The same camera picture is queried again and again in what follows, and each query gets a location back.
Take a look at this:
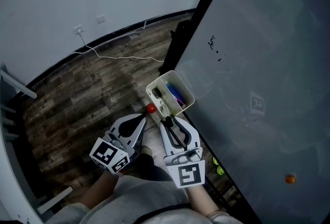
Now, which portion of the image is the large whiteboard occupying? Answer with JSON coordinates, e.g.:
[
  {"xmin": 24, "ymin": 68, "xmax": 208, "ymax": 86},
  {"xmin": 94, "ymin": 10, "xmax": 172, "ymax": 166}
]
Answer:
[{"xmin": 174, "ymin": 0, "xmax": 330, "ymax": 224}]

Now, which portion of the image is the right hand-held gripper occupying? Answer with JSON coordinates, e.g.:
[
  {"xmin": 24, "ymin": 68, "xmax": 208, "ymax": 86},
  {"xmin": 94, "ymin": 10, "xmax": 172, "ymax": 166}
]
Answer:
[{"xmin": 159, "ymin": 116, "xmax": 206, "ymax": 189}]

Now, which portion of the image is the person's black trouser leg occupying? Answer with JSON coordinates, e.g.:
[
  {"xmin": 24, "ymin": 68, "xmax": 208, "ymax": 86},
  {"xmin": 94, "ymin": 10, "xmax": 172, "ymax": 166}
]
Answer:
[{"xmin": 128, "ymin": 152, "xmax": 173, "ymax": 183}]

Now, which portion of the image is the person's right forearm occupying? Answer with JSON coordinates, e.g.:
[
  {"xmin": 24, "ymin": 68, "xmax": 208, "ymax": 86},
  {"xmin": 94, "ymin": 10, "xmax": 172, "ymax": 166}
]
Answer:
[{"xmin": 186, "ymin": 184, "xmax": 220, "ymax": 218}]

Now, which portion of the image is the white plastic storage box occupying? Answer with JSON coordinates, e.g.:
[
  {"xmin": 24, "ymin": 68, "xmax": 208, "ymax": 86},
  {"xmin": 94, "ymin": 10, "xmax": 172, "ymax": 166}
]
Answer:
[{"xmin": 145, "ymin": 70, "xmax": 196, "ymax": 118}]

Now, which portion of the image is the blue eraser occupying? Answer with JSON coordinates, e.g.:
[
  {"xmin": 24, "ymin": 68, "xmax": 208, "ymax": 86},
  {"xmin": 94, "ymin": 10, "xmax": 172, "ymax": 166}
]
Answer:
[{"xmin": 164, "ymin": 83, "xmax": 185, "ymax": 105}]

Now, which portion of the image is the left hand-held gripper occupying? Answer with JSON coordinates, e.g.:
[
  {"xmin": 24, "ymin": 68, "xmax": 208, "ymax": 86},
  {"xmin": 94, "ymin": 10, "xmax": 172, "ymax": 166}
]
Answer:
[{"xmin": 89, "ymin": 113, "xmax": 148, "ymax": 175}]

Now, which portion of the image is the person's grey sweatshirt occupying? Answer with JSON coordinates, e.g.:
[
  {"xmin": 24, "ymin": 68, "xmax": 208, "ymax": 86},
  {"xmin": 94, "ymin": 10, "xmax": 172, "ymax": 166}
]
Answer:
[{"xmin": 42, "ymin": 174, "xmax": 243, "ymax": 224}]

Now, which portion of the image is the black shoulder strap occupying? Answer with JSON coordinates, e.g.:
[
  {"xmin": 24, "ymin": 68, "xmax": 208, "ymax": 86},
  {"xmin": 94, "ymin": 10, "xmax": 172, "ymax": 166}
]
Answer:
[{"xmin": 134, "ymin": 204, "xmax": 192, "ymax": 224}]

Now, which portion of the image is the white desk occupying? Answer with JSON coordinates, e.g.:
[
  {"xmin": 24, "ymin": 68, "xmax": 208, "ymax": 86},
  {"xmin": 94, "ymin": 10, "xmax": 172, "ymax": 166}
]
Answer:
[{"xmin": 0, "ymin": 63, "xmax": 43, "ymax": 224}]

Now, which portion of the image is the white power cable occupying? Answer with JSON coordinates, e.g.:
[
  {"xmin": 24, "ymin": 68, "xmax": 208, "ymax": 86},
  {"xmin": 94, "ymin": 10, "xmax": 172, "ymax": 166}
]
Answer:
[{"xmin": 76, "ymin": 31, "xmax": 166, "ymax": 63}]

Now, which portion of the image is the grey desk leg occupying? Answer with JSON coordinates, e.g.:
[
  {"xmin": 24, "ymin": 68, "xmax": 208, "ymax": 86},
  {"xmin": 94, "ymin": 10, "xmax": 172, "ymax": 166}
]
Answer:
[
  {"xmin": 37, "ymin": 186, "xmax": 74, "ymax": 215},
  {"xmin": 0, "ymin": 70, "xmax": 38, "ymax": 99}
]

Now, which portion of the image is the person's left forearm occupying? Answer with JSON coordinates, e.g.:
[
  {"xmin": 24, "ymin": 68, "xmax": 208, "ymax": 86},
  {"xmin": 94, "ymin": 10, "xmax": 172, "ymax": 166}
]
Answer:
[{"xmin": 78, "ymin": 171, "xmax": 121, "ymax": 210}]

